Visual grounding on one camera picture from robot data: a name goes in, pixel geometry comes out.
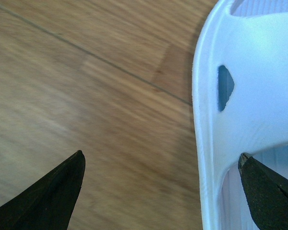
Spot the left gripper camera black left finger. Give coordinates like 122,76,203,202
0,150,85,230

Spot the light blue slipper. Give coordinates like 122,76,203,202
192,0,288,230

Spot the left gripper camera black right finger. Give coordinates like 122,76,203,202
238,153,288,230

